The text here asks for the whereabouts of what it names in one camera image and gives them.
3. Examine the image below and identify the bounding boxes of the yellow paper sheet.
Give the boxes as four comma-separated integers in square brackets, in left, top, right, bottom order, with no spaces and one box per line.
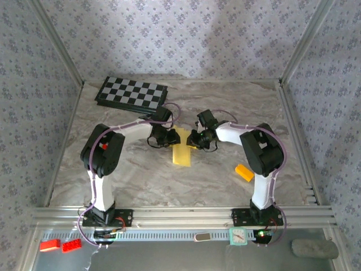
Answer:
[171,125,193,168]

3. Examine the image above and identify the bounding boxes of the black and grey chessboard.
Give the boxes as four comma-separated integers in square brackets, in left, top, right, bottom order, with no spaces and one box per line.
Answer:
[94,76,169,117]

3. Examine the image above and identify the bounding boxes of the orange toy brick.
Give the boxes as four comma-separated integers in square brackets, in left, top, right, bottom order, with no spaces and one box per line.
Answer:
[235,164,255,183]

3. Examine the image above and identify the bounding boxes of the mint green alarm clock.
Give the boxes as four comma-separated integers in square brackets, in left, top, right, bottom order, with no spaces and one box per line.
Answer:
[228,227,248,246]

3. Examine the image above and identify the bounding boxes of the grey metal shelf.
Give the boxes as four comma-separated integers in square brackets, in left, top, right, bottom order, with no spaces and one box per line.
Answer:
[29,228,344,271]

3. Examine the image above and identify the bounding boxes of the studded red toy brick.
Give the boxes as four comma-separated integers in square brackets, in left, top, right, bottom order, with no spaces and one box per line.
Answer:
[61,238,82,253]

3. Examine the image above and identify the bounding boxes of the grey stone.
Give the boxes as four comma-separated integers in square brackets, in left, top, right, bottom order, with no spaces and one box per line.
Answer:
[291,238,339,260]

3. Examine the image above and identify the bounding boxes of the smooth red toy brick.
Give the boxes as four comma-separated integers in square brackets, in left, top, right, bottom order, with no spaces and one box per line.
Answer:
[39,239,61,252]

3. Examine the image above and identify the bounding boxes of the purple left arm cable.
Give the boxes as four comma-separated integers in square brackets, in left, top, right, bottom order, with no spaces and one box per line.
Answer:
[76,102,182,249]

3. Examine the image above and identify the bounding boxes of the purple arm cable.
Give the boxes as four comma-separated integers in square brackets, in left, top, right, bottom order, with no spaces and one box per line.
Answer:
[210,109,288,248]
[76,102,182,249]

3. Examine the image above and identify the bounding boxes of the aluminium profile rail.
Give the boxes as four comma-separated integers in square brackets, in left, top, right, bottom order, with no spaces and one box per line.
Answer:
[31,205,338,230]

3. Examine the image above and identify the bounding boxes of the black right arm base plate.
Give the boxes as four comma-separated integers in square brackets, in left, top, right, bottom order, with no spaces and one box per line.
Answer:
[231,208,284,226]

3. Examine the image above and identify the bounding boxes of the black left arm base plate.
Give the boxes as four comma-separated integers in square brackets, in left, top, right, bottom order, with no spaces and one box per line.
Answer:
[82,208,134,228]

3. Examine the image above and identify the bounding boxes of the aluminium side rail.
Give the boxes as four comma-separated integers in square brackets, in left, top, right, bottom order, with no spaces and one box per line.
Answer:
[43,81,85,207]
[278,80,322,206]

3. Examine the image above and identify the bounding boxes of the slotted grey cable duct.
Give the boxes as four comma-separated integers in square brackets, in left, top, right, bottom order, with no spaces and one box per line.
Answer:
[39,229,256,242]

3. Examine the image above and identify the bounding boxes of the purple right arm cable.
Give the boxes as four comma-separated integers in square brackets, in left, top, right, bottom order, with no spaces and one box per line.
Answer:
[210,109,288,248]

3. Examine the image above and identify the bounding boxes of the aluminium frame post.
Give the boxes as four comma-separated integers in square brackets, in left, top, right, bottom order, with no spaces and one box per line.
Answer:
[27,0,85,87]
[279,0,337,85]

